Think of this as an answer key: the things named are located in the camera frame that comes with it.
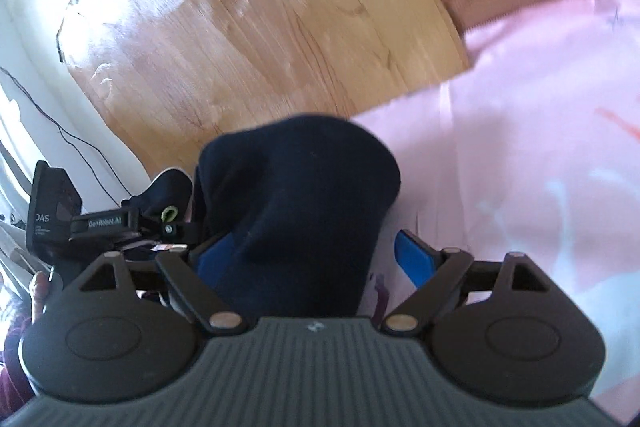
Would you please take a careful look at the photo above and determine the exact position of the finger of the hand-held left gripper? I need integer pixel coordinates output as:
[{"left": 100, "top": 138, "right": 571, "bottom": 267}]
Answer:
[{"left": 162, "top": 222, "right": 203, "bottom": 248}]

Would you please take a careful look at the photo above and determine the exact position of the navy garment with green lining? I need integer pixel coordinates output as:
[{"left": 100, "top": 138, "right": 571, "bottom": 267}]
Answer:
[{"left": 145, "top": 114, "right": 402, "bottom": 320}]

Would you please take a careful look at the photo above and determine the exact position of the pink printed blanket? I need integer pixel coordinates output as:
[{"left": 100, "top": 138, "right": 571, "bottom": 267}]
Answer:
[{"left": 350, "top": 0, "right": 640, "bottom": 424}]

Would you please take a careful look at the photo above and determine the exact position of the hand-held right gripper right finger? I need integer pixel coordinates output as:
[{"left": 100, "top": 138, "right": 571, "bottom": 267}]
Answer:
[{"left": 384, "top": 229, "right": 548, "bottom": 334}]

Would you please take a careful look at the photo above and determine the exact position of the thin black cable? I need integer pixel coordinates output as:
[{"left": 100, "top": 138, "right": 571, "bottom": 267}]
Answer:
[{"left": 0, "top": 67, "right": 132, "bottom": 198}]

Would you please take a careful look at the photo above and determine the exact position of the person's left hand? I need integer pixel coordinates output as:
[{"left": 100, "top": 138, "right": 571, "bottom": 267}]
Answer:
[{"left": 30, "top": 271, "right": 63, "bottom": 323}]

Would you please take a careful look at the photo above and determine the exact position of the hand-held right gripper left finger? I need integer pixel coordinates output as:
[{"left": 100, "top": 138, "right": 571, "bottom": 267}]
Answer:
[{"left": 80, "top": 232, "right": 246, "bottom": 335}]

